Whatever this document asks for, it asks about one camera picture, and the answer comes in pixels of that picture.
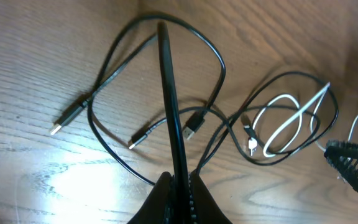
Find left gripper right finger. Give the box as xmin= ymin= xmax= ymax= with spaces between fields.
xmin=189 ymin=172 xmax=232 ymax=224

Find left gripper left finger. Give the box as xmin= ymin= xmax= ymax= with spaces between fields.
xmin=128 ymin=172 xmax=172 ymax=224

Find black usb cable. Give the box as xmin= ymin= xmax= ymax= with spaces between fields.
xmin=49 ymin=12 xmax=226 ymax=200
xmin=127 ymin=71 xmax=339 ymax=175

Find white usb cable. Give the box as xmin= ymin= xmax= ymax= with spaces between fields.
xmin=247 ymin=82 xmax=358 ymax=158

